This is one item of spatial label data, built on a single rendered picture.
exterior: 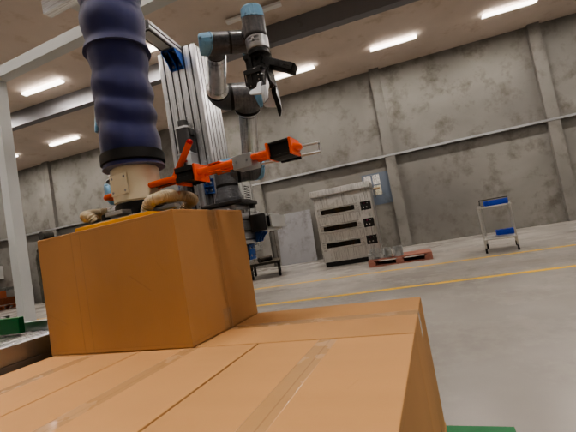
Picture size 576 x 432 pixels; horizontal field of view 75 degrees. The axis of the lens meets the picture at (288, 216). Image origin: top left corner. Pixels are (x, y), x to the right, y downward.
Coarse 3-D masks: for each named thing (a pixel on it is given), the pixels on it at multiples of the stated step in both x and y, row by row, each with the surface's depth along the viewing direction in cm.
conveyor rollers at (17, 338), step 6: (42, 330) 199; (48, 330) 194; (0, 336) 205; (6, 336) 199; (12, 336) 194; (18, 336) 189; (24, 336) 190; (30, 336) 185; (36, 336) 179; (0, 342) 180; (6, 342) 175; (12, 342) 176; (18, 342) 171
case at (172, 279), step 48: (48, 240) 128; (96, 240) 119; (144, 240) 112; (192, 240) 114; (240, 240) 140; (48, 288) 128; (96, 288) 119; (144, 288) 112; (192, 288) 109; (240, 288) 134; (96, 336) 120; (144, 336) 112; (192, 336) 106
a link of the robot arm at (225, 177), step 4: (220, 160) 192; (224, 160) 192; (228, 172) 192; (232, 172) 192; (236, 172) 193; (216, 176) 193; (220, 176) 191; (224, 176) 191; (228, 176) 192; (232, 176) 193; (236, 176) 193; (240, 176) 194; (216, 180) 193; (220, 180) 191; (224, 180) 191; (228, 180) 191; (232, 180) 193; (236, 180) 195; (240, 180) 196; (216, 184) 194
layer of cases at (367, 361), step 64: (256, 320) 129; (320, 320) 112; (384, 320) 100; (0, 384) 102; (64, 384) 91; (128, 384) 83; (192, 384) 75; (256, 384) 69; (320, 384) 64; (384, 384) 60
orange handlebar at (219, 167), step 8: (296, 144) 111; (264, 152) 114; (264, 160) 120; (200, 168) 124; (208, 168) 122; (216, 168) 121; (224, 168) 121; (232, 168) 124; (152, 184) 132; (160, 184) 131; (168, 184) 134; (112, 200) 144
